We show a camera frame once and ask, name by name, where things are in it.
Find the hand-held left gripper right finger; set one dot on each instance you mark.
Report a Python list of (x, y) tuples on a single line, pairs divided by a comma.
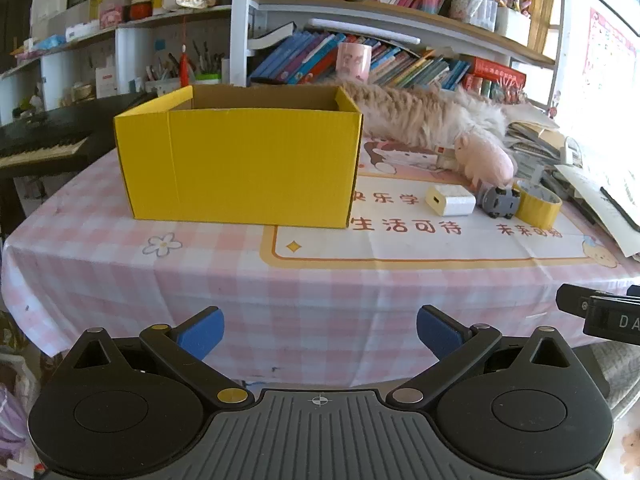
[(437, 332)]

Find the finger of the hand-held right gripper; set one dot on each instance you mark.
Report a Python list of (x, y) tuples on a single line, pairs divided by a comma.
[(634, 291), (572, 300)]

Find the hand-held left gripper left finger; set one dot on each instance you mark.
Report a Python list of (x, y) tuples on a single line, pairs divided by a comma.
[(205, 332)]

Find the grey toy car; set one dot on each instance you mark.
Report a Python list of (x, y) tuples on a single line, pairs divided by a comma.
[(497, 202)]

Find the white charger block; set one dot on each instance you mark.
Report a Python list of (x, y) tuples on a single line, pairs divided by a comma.
[(452, 202)]

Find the pink plush pig toy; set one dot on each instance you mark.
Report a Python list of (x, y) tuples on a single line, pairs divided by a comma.
[(487, 160)]

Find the yellow cardboard box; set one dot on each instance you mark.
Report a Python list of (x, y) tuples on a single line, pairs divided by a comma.
[(240, 170)]

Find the pink checkered tablecloth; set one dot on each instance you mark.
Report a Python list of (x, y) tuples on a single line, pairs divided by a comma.
[(150, 285)]

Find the yellow tape roll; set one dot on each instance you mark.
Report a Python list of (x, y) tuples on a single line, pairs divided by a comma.
[(535, 212)]

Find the white paper sheets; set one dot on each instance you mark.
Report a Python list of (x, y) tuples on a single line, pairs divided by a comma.
[(595, 185)]

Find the row of small colourful books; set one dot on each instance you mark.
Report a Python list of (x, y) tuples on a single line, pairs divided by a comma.
[(495, 91)]

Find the fluffy cream cat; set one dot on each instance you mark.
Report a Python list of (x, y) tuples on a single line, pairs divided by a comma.
[(415, 110)]

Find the red thick book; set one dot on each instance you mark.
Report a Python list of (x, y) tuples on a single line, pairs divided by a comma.
[(500, 70)]

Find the white pen cup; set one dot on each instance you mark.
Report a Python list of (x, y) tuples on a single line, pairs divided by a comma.
[(167, 86)]

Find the white jar with green lid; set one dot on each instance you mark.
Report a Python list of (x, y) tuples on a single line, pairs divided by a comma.
[(207, 79)]

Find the black keyboard piano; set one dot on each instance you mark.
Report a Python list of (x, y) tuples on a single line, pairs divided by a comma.
[(40, 135)]

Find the red tassel ornament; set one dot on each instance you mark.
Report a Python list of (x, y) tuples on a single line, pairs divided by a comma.
[(185, 67)]

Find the white storage bin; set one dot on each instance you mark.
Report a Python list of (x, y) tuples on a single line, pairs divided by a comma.
[(512, 25)]

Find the pink printed cup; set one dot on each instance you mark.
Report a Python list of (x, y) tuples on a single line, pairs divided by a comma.
[(354, 60)]

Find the row of leaning blue books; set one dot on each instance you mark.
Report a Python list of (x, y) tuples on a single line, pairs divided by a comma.
[(300, 60)]

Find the white low shelf unit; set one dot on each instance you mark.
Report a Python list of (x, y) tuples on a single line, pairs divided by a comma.
[(130, 45)]

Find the white bookshelf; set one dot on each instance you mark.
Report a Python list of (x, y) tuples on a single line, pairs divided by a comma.
[(239, 35)]

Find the white stationery organiser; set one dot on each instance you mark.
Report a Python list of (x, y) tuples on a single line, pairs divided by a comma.
[(472, 7)]

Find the red and white doll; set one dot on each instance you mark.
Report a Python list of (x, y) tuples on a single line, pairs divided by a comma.
[(138, 7)]

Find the dark wooden door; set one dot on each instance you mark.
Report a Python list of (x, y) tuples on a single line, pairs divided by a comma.
[(15, 20)]

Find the wall poster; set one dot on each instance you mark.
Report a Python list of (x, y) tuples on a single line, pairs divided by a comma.
[(607, 60)]

